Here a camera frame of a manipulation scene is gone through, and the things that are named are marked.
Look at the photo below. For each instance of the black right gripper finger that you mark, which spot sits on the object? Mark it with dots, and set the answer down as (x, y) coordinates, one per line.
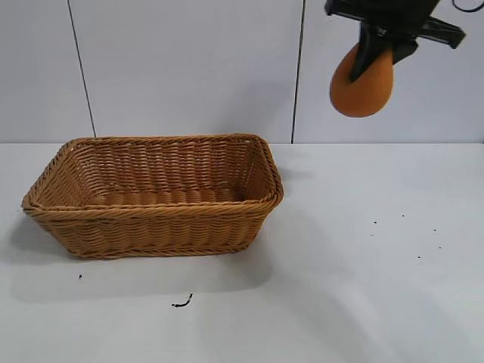
(363, 53)
(405, 49)

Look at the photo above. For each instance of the brown woven wicker basket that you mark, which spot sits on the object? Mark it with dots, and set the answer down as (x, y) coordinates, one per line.
(159, 223)

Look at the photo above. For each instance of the orange fruit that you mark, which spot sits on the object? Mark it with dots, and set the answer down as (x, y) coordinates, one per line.
(363, 96)

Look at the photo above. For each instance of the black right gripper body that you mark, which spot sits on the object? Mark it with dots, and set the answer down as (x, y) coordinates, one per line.
(393, 15)

